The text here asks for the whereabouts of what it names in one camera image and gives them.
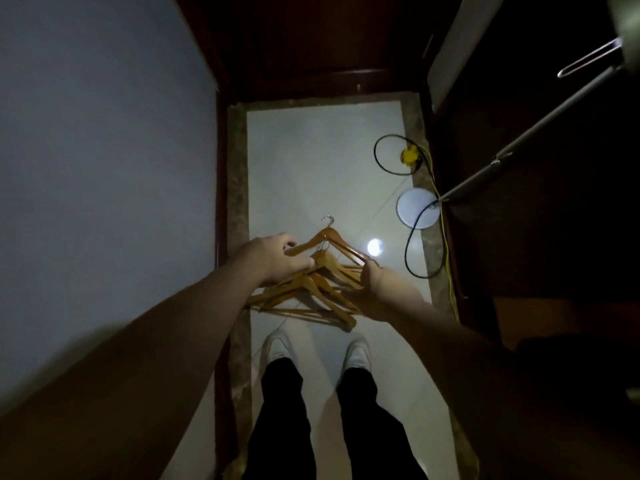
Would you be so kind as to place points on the person's right hand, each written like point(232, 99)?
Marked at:
point(387, 294)

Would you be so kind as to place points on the person's left hand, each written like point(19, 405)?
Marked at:
point(262, 262)

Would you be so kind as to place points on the person's left thumb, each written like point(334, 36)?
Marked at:
point(299, 267)

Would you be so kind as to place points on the person's right fingers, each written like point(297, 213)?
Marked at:
point(369, 277)

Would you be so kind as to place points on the wooden clothes hanger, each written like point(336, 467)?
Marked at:
point(345, 318)
point(320, 288)
point(341, 241)
point(327, 263)

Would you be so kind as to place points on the person's right forearm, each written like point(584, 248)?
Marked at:
point(500, 389)

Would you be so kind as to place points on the person's left forearm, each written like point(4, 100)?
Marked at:
point(140, 364)

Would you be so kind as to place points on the white right shoe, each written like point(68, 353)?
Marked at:
point(358, 352)

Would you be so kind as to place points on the white shoe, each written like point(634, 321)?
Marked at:
point(358, 352)
point(278, 344)

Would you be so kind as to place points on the white left shoe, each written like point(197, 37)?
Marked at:
point(278, 344)

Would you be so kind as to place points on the white round lamp base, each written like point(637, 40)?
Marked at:
point(415, 207)

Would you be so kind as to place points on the yellow plug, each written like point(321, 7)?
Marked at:
point(410, 156)

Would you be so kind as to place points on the black trousers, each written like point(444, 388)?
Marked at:
point(285, 424)

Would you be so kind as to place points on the dark wooden wardrobe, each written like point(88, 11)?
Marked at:
point(550, 219)

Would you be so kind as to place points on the metal closet rod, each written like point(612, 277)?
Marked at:
point(540, 127)

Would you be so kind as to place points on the dark wooden door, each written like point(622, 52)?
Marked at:
point(320, 39)

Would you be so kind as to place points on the white wardrobe panel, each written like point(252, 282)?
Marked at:
point(460, 44)

